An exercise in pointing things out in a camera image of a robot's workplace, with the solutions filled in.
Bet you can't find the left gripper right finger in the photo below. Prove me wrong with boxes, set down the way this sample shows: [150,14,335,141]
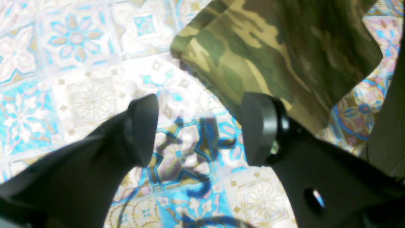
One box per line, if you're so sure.
[241,92,404,228]

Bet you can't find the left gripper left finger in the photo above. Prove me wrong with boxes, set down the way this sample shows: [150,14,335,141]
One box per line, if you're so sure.
[0,94,158,228]

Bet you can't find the camouflage T-shirt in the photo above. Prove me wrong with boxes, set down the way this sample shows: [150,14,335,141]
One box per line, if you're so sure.
[171,0,383,134]

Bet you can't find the patterned tile tablecloth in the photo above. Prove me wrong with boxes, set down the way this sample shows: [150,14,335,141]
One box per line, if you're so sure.
[1,0,404,228]

